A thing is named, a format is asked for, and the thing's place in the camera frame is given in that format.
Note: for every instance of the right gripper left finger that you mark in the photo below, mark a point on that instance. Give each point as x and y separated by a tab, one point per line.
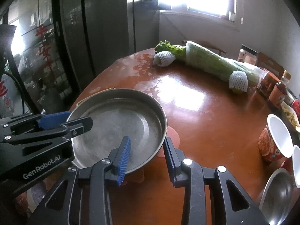
80	195

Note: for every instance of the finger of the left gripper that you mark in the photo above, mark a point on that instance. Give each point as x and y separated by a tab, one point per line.
27	123
73	128

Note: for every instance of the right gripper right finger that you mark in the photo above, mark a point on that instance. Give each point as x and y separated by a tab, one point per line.
230	203

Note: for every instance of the round steel plate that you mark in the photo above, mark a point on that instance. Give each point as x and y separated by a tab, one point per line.
115	114

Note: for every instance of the white paper noodle bowl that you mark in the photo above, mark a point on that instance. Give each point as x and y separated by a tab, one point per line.
275	141

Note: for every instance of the pink pig-shaped plate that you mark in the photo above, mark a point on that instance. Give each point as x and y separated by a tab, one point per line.
138	176

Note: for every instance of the yellow shell-shaped plate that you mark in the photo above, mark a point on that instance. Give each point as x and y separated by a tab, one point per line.
94	94

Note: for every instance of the steel bowl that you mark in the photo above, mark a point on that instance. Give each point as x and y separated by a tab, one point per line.
276	198

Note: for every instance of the white dish of fries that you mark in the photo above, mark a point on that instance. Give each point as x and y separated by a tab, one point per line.
289	117

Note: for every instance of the grey refrigerator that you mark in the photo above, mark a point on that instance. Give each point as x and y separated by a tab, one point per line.
92	34

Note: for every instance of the foam-netted fruit near lettuce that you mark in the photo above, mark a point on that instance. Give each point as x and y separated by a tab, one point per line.
164	59

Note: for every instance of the red box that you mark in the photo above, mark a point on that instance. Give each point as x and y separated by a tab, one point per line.
296	107

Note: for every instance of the brown sauce bottle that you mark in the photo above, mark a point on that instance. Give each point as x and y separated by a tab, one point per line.
279	91

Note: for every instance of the red-lidded sauce jar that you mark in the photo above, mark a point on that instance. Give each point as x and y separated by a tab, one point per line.
267	84

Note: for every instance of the foam-netted fruit near cabbage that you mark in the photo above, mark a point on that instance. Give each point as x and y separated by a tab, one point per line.
238	82

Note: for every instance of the green leafy lettuce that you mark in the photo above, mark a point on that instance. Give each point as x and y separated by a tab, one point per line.
178	51

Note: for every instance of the wooden chair back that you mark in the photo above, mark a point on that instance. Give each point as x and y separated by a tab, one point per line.
266	62

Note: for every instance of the wrapped napa cabbage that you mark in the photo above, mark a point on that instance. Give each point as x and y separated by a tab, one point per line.
199	57

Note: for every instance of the clear jar black lid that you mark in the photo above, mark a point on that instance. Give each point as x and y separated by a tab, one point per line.
247	55

